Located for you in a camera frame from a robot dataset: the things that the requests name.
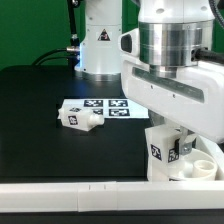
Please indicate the white round stool seat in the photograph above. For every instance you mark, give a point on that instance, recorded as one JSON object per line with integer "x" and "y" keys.
{"x": 198, "y": 166}

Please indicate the black pole with connector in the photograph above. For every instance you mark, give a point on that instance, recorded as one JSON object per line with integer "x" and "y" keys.
{"x": 74, "y": 39}

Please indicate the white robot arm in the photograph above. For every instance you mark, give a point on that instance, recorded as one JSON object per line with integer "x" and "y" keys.
{"x": 168, "y": 65}

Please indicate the white barrier rail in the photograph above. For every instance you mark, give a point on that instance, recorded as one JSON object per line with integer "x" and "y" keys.
{"x": 110, "y": 196}
{"x": 215, "y": 152}

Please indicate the white right barrier rail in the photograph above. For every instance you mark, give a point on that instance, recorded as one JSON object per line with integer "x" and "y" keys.
{"x": 215, "y": 152}

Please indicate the paper sheet with markers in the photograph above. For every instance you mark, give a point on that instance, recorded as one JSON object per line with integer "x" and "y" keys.
{"x": 110, "y": 108}

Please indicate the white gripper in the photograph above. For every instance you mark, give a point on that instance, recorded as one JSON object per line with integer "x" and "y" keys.
{"x": 193, "y": 99}

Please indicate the white front barrier rail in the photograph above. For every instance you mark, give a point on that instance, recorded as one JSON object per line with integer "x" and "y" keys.
{"x": 110, "y": 196}

